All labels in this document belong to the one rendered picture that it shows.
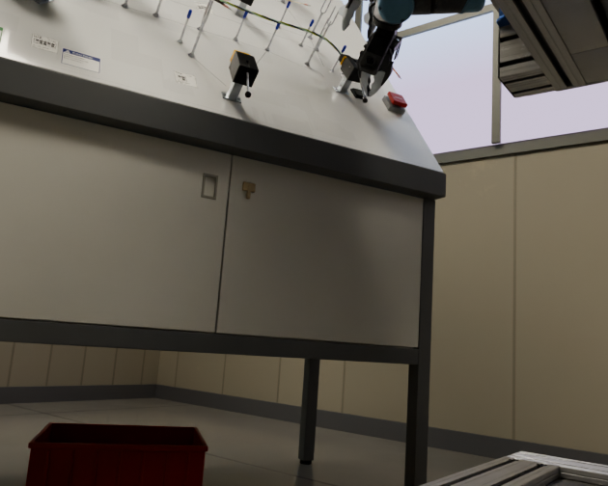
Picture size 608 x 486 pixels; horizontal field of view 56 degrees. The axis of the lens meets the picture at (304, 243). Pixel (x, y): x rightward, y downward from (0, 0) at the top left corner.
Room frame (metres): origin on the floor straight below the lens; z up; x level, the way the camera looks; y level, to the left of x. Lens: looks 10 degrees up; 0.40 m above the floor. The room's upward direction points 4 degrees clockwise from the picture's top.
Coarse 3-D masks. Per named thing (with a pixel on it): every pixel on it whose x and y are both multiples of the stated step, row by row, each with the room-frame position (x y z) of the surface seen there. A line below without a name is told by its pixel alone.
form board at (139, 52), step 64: (0, 0) 1.08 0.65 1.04; (64, 0) 1.18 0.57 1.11; (128, 0) 1.30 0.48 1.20; (192, 0) 1.45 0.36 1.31; (256, 0) 1.65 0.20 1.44; (320, 0) 1.90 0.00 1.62; (64, 64) 1.05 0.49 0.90; (128, 64) 1.14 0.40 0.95; (192, 64) 1.25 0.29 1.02; (320, 64) 1.56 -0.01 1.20; (320, 128) 1.33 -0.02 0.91; (384, 128) 1.49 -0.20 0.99
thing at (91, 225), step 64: (0, 128) 1.01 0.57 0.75; (64, 128) 1.06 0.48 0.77; (0, 192) 1.02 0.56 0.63; (64, 192) 1.07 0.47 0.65; (128, 192) 1.13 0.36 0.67; (192, 192) 1.19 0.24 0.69; (0, 256) 1.03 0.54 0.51; (64, 256) 1.08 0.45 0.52; (128, 256) 1.14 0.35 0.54; (192, 256) 1.20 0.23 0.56; (64, 320) 1.09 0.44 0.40; (128, 320) 1.14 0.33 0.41; (192, 320) 1.20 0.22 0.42
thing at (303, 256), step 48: (240, 192) 1.24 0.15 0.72; (288, 192) 1.30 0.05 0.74; (336, 192) 1.36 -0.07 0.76; (384, 192) 1.43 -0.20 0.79; (240, 240) 1.25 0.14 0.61; (288, 240) 1.30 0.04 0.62; (336, 240) 1.36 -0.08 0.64; (384, 240) 1.43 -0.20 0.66; (240, 288) 1.25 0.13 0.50; (288, 288) 1.31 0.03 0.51; (336, 288) 1.37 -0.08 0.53; (384, 288) 1.43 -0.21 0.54; (288, 336) 1.31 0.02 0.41; (336, 336) 1.37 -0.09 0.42; (384, 336) 1.44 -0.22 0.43
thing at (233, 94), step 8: (240, 56) 1.17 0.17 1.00; (248, 56) 1.18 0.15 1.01; (232, 64) 1.18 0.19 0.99; (240, 64) 1.14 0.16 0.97; (248, 64) 1.17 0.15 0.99; (256, 64) 1.18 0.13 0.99; (232, 72) 1.18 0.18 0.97; (240, 72) 1.16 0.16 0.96; (248, 72) 1.16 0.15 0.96; (256, 72) 1.16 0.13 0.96; (240, 80) 1.17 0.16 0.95; (248, 80) 1.15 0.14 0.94; (232, 88) 1.21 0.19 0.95; (240, 88) 1.21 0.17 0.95; (248, 88) 1.15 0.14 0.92; (224, 96) 1.22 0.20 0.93; (232, 96) 1.22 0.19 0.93; (248, 96) 1.14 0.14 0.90
